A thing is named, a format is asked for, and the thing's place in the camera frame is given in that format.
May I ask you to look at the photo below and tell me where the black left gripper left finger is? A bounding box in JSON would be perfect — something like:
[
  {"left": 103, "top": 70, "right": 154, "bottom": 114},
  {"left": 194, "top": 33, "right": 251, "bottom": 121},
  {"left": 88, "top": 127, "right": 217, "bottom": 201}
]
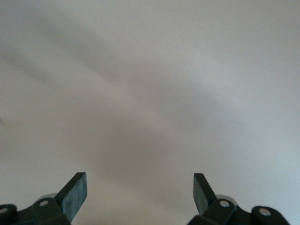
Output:
[{"left": 0, "top": 172, "right": 88, "bottom": 225}]

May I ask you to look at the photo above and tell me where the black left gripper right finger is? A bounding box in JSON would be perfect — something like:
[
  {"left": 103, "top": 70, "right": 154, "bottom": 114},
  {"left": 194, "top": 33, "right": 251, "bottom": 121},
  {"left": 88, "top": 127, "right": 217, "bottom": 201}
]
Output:
[{"left": 187, "top": 173, "right": 289, "bottom": 225}]

